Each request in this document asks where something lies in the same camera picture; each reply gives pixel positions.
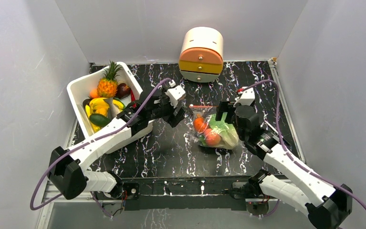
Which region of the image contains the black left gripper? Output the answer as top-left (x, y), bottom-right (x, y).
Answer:
top-left (148, 89), bottom-right (185, 127)

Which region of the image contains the green toy lettuce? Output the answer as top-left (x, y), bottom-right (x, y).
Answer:
top-left (208, 114), bottom-right (239, 149)

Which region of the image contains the clear zip bag orange zipper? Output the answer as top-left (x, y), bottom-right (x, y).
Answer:
top-left (189, 104), bottom-right (239, 150)

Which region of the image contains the toy peach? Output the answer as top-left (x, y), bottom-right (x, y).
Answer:
top-left (204, 128), bottom-right (221, 147)

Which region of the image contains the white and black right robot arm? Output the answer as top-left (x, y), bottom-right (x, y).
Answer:
top-left (216, 101), bottom-right (352, 229)

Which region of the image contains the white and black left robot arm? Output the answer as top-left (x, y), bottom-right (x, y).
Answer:
top-left (47, 85), bottom-right (186, 200)

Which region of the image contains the white plastic food bin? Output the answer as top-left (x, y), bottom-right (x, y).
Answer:
top-left (67, 69), bottom-right (153, 156)

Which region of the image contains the dark brown toy mangosteen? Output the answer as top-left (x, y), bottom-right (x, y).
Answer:
top-left (115, 83), bottom-right (131, 99)

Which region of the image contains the grey toy fish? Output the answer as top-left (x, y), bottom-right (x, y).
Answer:
top-left (104, 97), bottom-right (120, 119)

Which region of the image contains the round pastel drawer cabinet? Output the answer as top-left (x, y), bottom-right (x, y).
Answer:
top-left (178, 27), bottom-right (224, 83)

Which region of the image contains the toy pineapple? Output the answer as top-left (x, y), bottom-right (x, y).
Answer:
top-left (97, 61), bottom-right (122, 98)

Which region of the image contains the yellow toy banana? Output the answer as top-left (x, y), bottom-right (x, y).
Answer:
top-left (82, 97), bottom-right (125, 118)

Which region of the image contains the dark green toy avocado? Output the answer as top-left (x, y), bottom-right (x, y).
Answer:
top-left (89, 114), bottom-right (111, 127)

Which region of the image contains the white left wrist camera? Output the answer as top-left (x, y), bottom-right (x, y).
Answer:
top-left (166, 80), bottom-right (186, 108)

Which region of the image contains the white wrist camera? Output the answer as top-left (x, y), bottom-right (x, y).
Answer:
top-left (234, 87), bottom-right (255, 107)
top-left (166, 80), bottom-right (186, 108)

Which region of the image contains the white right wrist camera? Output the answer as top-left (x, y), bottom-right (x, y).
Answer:
top-left (234, 87), bottom-right (255, 107)

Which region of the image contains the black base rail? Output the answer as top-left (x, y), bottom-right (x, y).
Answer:
top-left (93, 177), bottom-right (300, 212)

